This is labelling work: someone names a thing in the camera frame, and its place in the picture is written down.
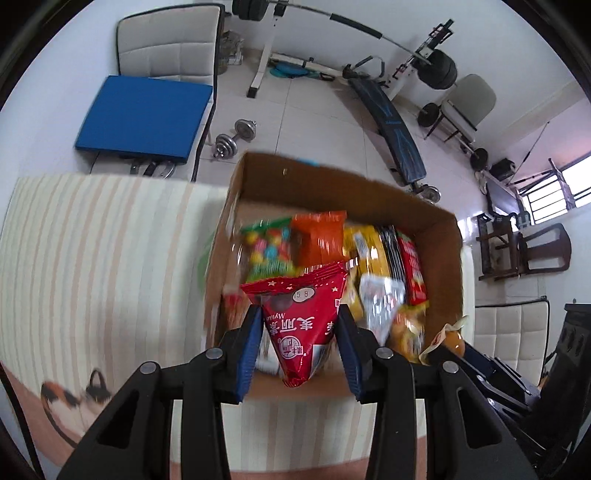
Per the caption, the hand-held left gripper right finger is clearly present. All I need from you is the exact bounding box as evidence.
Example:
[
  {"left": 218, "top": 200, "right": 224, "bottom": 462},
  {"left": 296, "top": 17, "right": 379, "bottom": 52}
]
[{"left": 336, "top": 305, "right": 539, "bottom": 480}]

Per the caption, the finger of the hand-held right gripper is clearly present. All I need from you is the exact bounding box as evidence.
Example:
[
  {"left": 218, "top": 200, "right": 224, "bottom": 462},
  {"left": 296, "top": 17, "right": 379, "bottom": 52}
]
[{"left": 431, "top": 342, "right": 532, "bottom": 411}]

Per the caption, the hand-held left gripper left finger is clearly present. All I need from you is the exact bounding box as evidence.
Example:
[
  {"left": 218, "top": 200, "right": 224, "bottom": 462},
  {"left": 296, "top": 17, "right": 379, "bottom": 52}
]
[{"left": 58, "top": 305, "right": 263, "bottom": 480}]

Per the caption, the red triangular snack packet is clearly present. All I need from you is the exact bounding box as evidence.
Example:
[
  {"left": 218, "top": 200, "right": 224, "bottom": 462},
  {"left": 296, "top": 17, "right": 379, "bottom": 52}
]
[{"left": 240, "top": 261, "right": 349, "bottom": 388}]

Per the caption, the orange panda snack packet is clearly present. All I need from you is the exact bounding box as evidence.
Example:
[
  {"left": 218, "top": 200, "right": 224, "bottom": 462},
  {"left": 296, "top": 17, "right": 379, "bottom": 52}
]
[{"left": 291, "top": 211, "right": 348, "bottom": 268}]

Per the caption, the printed cardboard box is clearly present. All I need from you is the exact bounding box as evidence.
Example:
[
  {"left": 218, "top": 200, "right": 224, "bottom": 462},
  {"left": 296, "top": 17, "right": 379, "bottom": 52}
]
[{"left": 203, "top": 151, "right": 465, "bottom": 400}]

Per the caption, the white padded chair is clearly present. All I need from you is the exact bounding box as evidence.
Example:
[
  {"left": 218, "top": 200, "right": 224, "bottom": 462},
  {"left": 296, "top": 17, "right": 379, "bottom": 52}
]
[
  {"left": 115, "top": 4, "right": 222, "bottom": 183},
  {"left": 475, "top": 298, "right": 552, "bottom": 388}
]

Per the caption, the yellow fries packet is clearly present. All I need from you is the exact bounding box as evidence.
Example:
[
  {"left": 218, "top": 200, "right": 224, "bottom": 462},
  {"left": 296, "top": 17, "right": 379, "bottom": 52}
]
[{"left": 385, "top": 302, "right": 428, "bottom": 363}]

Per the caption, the green candy ball packet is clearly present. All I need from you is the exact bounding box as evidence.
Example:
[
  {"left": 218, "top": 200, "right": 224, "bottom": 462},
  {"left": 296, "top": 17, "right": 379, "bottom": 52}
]
[{"left": 240, "top": 217, "right": 296, "bottom": 283}]

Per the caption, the yellow and black packet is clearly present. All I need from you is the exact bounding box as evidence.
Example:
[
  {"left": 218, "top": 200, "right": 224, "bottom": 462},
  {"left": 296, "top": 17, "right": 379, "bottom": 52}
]
[{"left": 344, "top": 224, "right": 407, "bottom": 282}]

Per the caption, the dark wooden chair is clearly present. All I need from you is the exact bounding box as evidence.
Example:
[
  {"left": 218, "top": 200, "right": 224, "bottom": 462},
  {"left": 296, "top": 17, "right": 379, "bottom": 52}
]
[{"left": 475, "top": 213, "right": 573, "bottom": 282}]

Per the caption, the striped cat print mat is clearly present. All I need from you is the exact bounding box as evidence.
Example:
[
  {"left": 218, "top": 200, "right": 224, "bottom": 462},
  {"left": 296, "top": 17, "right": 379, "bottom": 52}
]
[{"left": 0, "top": 174, "right": 476, "bottom": 480}]

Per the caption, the barred window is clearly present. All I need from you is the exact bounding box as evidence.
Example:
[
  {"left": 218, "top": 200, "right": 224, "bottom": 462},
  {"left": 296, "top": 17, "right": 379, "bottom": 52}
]
[{"left": 517, "top": 157, "right": 591, "bottom": 222}]

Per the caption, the black bag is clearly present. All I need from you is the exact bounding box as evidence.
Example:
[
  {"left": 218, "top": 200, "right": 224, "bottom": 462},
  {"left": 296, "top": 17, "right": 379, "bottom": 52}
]
[{"left": 489, "top": 158, "right": 517, "bottom": 182}]

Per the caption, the chrome dumbbell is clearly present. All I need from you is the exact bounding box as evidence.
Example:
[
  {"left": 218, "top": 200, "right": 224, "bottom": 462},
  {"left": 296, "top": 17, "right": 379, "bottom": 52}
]
[{"left": 213, "top": 119, "right": 256, "bottom": 160}]

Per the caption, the dark blue sit-up bench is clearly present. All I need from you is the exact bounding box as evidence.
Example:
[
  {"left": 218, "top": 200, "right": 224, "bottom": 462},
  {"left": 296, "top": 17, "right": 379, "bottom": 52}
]
[{"left": 342, "top": 55, "right": 441, "bottom": 204}]

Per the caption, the blue seat cushion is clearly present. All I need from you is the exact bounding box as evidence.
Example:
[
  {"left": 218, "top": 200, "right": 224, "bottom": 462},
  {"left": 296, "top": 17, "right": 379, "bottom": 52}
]
[{"left": 75, "top": 75, "right": 214, "bottom": 164}]

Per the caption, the grey chair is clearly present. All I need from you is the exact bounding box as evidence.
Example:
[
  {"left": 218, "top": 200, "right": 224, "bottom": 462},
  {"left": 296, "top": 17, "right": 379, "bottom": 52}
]
[{"left": 425, "top": 74, "right": 497, "bottom": 155}]

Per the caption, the blue balance disc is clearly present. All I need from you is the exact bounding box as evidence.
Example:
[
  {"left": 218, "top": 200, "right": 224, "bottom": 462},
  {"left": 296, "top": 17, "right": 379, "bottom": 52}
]
[{"left": 270, "top": 62, "right": 308, "bottom": 79}]

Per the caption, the white barbell rack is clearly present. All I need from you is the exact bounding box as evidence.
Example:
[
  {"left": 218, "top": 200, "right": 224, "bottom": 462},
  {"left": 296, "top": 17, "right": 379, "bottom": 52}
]
[{"left": 247, "top": 9, "right": 455, "bottom": 100}]

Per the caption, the barbell with black plates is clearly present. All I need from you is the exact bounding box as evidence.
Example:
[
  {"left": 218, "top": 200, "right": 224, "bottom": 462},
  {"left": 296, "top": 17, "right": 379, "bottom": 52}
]
[{"left": 232, "top": 0, "right": 458, "bottom": 90}]

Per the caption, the black cable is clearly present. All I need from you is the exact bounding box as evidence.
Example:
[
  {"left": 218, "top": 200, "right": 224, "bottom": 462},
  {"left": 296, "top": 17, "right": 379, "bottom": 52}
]
[{"left": 0, "top": 364, "right": 44, "bottom": 480}]

